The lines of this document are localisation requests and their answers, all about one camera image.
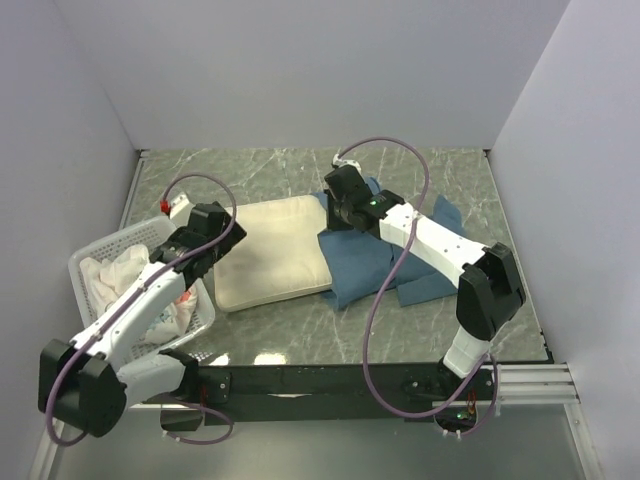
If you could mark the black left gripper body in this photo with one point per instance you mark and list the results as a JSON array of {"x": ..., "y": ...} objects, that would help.
[{"x": 233, "y": 236}]

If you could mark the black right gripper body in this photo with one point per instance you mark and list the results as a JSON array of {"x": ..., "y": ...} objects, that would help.
[{"x": 338, "y": 214}]

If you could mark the blue fabric pillowcase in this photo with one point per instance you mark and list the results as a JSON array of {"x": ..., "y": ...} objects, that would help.
[{"x": 358, "y": 264}]

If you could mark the cream bear print pillow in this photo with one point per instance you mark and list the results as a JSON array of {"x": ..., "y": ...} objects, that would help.
[{"x": 279, "y": 259}]

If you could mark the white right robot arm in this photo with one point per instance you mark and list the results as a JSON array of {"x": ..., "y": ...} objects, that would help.
[{"x": 490, "y": 290}]

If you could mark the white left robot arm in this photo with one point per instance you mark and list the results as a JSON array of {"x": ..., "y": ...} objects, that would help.
[{"x": 109, "y": 340}]

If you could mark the white printed cloth in basket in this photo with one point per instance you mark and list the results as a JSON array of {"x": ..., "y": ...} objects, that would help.
[{"x": 106, "y": 281}]

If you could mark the white plastic laundry basket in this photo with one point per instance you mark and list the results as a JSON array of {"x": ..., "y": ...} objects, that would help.
[{"x": 151, "y": 233}]

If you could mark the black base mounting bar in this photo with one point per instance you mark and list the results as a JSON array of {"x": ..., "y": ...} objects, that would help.
[{"x": 336, "y": 392}]

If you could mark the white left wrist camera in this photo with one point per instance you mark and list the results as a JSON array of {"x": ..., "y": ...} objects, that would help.
[{"x": 177, "y": 210}]

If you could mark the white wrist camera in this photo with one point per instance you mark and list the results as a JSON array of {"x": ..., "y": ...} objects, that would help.
[
  {"x": 177, "y": 210},
  {"x": 338, "y": 162}
]

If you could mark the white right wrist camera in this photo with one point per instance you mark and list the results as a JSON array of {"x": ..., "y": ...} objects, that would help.
[{"x": 338, "y": 162}]

